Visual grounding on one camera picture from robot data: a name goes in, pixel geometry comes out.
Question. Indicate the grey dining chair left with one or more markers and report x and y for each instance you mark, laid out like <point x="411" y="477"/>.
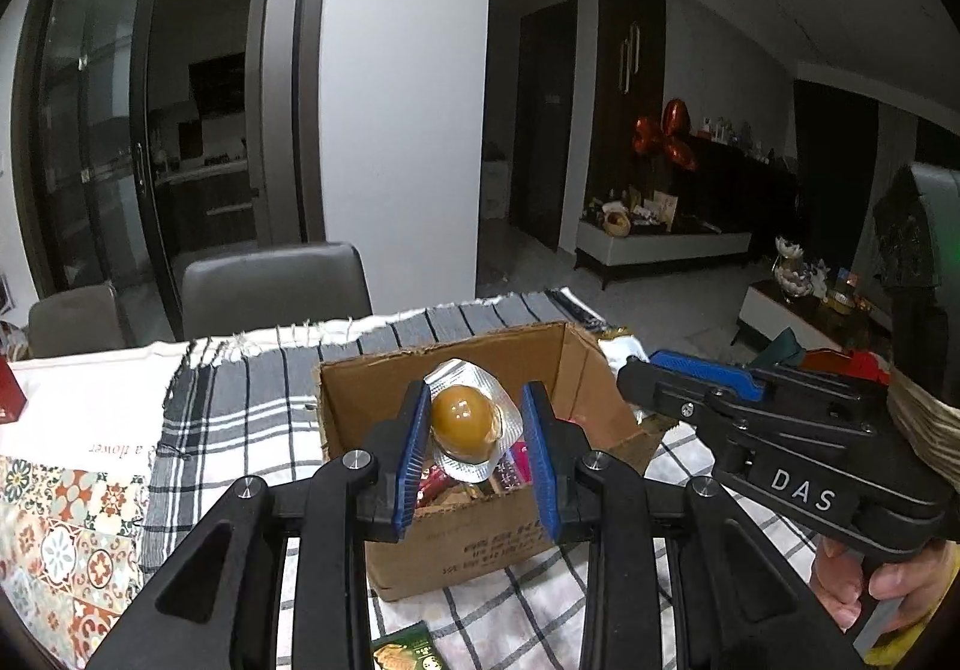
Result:
<point x="76" y="322"/>

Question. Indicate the red candy wrapper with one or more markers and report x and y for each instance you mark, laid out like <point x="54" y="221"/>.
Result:
<point x="438" y="489"/>

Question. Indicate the grey dining chair right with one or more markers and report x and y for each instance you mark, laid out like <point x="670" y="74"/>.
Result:
<point x="271" y="287"/>

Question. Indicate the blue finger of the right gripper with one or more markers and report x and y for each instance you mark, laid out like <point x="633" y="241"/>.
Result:
<point x="747" y="383"/>
<point x="803" y="404"/>

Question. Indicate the red heart balloons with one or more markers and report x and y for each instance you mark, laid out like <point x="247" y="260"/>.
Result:
<point x="667" y="135"/>

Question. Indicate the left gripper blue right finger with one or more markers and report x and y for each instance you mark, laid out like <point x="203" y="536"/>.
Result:
<point x="736" y="602"/>

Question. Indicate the green cloth on chair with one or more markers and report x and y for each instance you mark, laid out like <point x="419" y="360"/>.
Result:
<point x="783" y="350"/>

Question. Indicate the person's right hand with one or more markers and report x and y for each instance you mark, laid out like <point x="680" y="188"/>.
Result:
<point x="920" y="584"/>

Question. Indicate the brown cardboard box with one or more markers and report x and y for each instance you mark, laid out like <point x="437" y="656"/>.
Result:
<point x="476" y="512"/>

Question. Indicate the black white plaid tablecloth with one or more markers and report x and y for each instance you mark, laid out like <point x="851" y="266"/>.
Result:
<point x="249" y="405"/>

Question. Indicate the grey dining chair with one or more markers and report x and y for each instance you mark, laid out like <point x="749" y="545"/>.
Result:
<point x="76" y="322"/>
<point x="271" y="287"/>

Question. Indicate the pink hawthorn snack packet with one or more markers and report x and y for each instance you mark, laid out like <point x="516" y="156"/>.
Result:
<point x="513" y="470"/>

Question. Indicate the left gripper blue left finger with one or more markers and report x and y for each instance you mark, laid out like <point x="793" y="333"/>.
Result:
<point x="215" y="603"/>

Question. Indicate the round golden jelly cup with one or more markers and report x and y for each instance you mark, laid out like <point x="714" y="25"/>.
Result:
<point x="473" y="421"/>

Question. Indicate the green snack packet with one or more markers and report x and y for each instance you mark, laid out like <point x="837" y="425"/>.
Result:
<point x="410" y="648"/>

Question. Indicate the red gift bag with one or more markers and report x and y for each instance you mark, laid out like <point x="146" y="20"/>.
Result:
<point x="12" y="398"/>

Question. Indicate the white low tv cabinet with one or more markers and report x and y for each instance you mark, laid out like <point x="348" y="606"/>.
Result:
<point x="612" y="258"/>

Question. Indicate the patterned floral table mat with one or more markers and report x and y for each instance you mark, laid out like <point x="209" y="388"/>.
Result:
<point x="71" y="542"/>

